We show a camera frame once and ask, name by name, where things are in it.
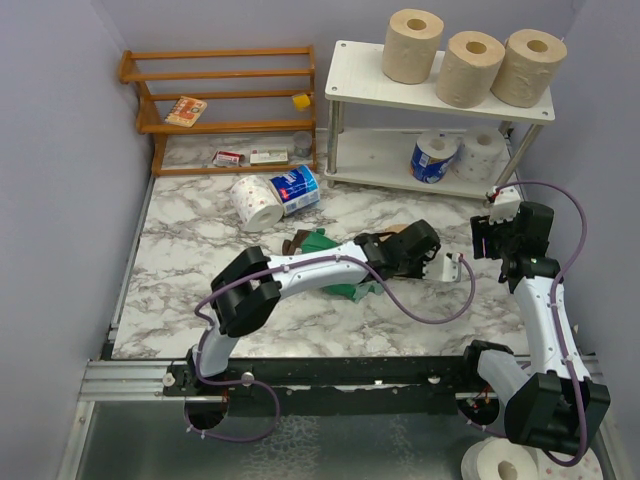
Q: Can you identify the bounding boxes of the green brown roll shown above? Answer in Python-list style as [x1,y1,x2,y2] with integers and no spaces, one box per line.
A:
[281,228,383,303]

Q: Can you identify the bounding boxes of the white dotted roll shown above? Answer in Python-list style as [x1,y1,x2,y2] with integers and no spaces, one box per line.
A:
[230,175,284,232]
[530,449,604,480]
[450,126,506,183]

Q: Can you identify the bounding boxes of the blue packaged roll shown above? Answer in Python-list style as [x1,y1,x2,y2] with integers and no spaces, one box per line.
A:
[268,165,320,216]
[410,129,459,184]

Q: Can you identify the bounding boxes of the brown roll back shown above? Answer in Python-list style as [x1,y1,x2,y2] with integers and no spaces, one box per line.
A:
[436,31,505,109]

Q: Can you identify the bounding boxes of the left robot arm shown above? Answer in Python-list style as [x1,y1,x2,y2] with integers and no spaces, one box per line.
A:
[186,220,441,395]

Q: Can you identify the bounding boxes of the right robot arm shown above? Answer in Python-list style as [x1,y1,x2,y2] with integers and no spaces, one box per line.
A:
[459,197,610,463]

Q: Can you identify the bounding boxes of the white two-tier shelf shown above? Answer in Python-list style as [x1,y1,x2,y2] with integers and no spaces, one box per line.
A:
[325,40,555,199]

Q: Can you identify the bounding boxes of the grey small cup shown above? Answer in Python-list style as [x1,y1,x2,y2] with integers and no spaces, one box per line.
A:
[293,131,313,158]

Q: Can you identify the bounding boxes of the white green flat box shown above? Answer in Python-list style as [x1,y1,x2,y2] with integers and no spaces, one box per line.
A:
[249,146,289,166]

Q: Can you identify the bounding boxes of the yellow sponge block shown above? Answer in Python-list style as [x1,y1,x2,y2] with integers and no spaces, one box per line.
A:
[291,93,312,111]

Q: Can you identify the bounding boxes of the red white small box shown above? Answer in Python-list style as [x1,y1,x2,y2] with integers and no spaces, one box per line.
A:
[212,150,244,168]

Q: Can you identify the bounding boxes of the white dotted roll bottom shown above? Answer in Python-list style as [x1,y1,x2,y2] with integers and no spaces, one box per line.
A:
[530,449,604,480]

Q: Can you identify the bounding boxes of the orange booklet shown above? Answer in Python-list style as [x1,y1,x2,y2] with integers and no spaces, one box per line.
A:
[164,96,208,128]

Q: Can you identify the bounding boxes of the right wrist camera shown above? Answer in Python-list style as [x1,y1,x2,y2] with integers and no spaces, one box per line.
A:
[488,186,522,225]

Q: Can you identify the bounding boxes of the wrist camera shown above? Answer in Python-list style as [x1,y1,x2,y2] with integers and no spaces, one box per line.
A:
[429,252,463,283]
[488,186,522,225]

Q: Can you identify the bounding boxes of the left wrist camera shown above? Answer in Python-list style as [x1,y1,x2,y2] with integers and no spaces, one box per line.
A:
[429,252,463,283]

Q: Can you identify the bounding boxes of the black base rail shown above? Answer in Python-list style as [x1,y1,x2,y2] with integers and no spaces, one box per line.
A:
[163,356,500,424]

